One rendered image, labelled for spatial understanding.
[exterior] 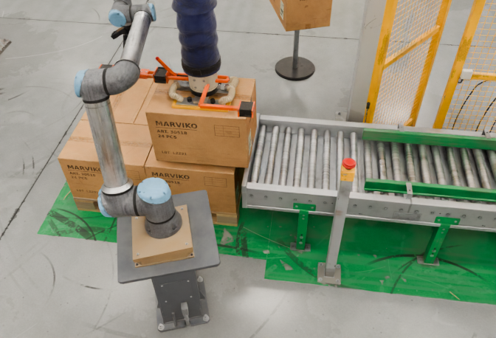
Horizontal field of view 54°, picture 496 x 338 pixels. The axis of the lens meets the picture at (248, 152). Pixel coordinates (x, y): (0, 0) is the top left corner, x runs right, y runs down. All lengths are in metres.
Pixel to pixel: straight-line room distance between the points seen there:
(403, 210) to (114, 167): 1.70
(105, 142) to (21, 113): 2.72
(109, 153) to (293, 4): 2.43
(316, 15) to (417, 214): 2.03
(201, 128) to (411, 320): 1.72
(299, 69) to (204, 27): 2.42
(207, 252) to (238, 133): 0.75
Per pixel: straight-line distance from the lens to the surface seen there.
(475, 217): 3.17
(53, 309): 3.41
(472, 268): 3.60
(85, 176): 3.51
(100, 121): 2.21
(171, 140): 3.01
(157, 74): 2.94
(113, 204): 2.39
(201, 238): 2.54
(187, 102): 2.89
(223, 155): 3.00
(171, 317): 3.10
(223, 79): 2.85
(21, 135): 4.66
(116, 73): 2.13
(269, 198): 3.00
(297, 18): 4.31
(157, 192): 2.32
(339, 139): 3.36
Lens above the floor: 2.80
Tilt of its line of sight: 44 degrees down
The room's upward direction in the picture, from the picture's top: 1 degrees counter-clockwise
